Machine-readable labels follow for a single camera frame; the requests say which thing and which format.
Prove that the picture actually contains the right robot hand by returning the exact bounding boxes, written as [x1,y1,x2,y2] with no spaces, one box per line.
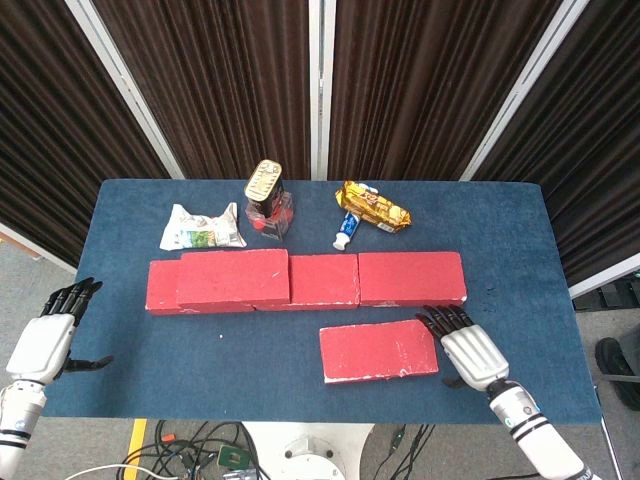
[415,304,511,394]

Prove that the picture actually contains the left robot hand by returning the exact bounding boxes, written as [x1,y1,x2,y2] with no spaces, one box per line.
[5,277,115,386]

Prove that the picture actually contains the red foam brick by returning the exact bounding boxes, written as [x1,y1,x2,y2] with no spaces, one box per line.
[318,318,440,385]
[253,253,361,312]
[357,251,469,308]
[144,258,256,316]
[176,248,291,311]

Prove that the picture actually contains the yellow floor tape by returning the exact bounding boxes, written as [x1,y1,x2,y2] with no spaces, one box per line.
[127,418,149,466]

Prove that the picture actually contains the black shoe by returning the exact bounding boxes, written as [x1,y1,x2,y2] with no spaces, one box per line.
[594,337,640,401]

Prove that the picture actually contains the blue white toothpaste tube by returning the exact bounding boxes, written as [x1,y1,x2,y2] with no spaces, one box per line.
[332,210,362,251]

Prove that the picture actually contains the gold biscuit packet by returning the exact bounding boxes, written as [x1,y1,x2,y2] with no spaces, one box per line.
[334,180,414,235]

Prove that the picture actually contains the crumpled white snack bag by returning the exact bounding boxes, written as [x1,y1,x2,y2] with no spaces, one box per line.
[158,202,249,251]

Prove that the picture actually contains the blue table cloth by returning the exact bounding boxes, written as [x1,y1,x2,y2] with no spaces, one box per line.
[38,178,604,425]

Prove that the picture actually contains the green circuit board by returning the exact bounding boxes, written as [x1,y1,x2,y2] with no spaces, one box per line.
[218,444,249,469]

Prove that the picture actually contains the brown pleated partition panel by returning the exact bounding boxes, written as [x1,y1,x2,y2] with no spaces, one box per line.
[459,0,640,301]
[0,0,174,274]
[64,0,321,180]
[309,0,591,181]

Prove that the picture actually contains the black luncheon meat can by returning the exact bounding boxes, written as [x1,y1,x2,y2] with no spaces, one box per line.
[243,159,286,219]

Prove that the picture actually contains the black cables with green plug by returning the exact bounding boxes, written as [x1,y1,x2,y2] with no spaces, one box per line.
[372,423,436,480]

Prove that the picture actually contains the white cable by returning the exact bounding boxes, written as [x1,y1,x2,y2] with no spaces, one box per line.
[64,463,159,480]

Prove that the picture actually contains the black cable tangle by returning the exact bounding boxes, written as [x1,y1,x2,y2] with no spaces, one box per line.
[127,419,261,480]

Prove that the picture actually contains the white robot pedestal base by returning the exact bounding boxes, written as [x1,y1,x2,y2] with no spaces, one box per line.
[242,422,374,480]

